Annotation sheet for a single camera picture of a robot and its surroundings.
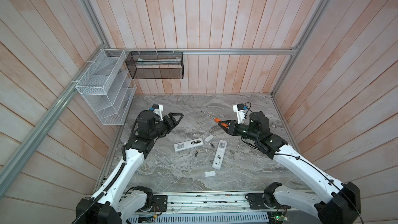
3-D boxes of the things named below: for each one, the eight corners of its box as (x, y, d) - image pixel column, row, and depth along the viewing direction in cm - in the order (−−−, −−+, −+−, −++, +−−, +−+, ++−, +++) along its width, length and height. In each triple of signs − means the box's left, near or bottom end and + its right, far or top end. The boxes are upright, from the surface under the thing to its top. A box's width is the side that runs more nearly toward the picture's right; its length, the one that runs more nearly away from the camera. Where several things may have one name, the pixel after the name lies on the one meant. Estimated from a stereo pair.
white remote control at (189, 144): (174, 151, 93) (174, 150, 91) (173, 145, 95) (173, 143, 94) (203, 145, 95) (203, 143, 94) (202, 139, 98) (202, 137, 96)
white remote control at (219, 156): (211, 167, 87) (211, 166, 85) (219, 140, 98) (220, 138, 96) (219, 170, 86) (219, 169, 84) (227, 142, 96) (227, 141, 95)
